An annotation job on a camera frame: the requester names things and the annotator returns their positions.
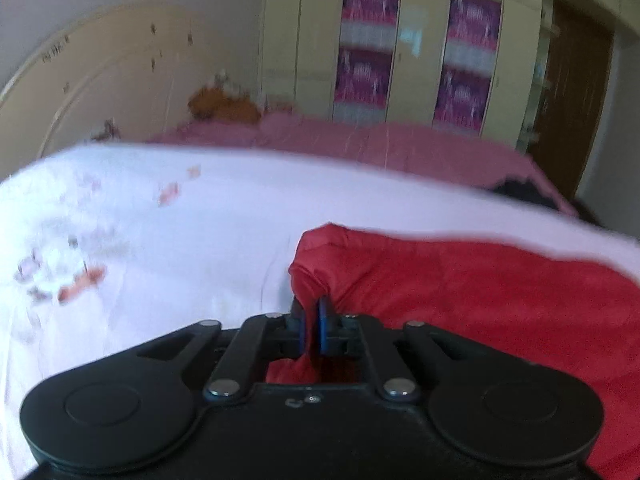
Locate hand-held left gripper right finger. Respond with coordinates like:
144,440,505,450
317,297,482,404

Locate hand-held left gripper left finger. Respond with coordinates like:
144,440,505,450
135,305,309,404

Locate red puffer jacket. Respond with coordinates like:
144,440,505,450
265,222,640,480

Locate bed with white floral sheet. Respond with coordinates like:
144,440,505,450
0,142,640,480

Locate pink checked bed sheet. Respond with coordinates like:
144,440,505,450
144,111,578,217

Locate dark cloth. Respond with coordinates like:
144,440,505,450
487,177,602,227

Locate floral patterned pillow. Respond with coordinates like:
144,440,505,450
91,119,122,142

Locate cream wardrobe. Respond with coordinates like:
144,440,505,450
259,0,552,137

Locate cream open shelf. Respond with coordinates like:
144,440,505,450
515,5,557,157

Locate cream arched headboard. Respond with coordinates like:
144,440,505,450
0,2,202,182

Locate brown wooden door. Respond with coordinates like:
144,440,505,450
526,2,617,202

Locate purple wall poster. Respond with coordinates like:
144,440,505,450
432,67,494,136
332,48,394,123
341,0,403,52
446,0,503,67

